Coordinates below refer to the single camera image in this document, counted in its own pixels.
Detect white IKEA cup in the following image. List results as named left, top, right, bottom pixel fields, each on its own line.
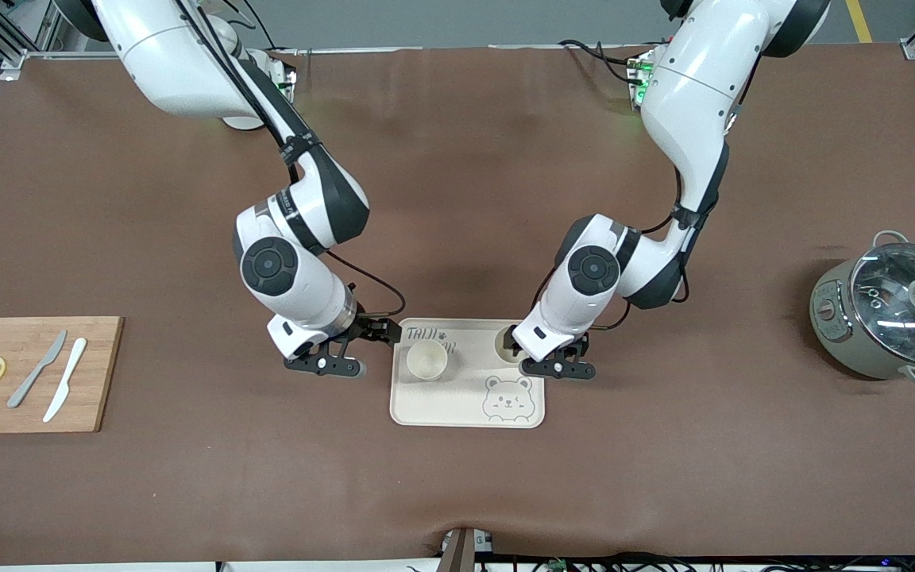
left=493, top=325, right=526, bottom=365
left=406, top=341, right=450, bottom=381

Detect beige bear print tray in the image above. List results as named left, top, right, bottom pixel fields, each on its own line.
left=389, top=318, right=546, bottom=430

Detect brown table mat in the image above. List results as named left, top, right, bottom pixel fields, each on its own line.
left=0, top=44, right=915, bottom=566

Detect wooden cutting board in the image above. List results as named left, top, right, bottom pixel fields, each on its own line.
left=0, top=316, right=125, bottom=435

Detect white plastic knife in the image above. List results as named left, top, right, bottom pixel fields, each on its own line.
left=42, top=338, right=88, bottom=423

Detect grey plastic knife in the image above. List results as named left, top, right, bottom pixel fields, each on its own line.
left=6, top=330, right=68, bottom=410

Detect sage green electric pot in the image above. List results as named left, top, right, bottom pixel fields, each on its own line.
left=809, top=230, right=915, bottom=389

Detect glass pot lid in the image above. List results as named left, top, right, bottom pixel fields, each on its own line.
left=849, top=243, right=915, bottom=367

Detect black left base cables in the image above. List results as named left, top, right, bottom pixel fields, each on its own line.
left=558, top=38, right=641, bottom=84

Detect black right base cable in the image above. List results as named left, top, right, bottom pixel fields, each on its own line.
left=245, top=0, right=282, bottom=52

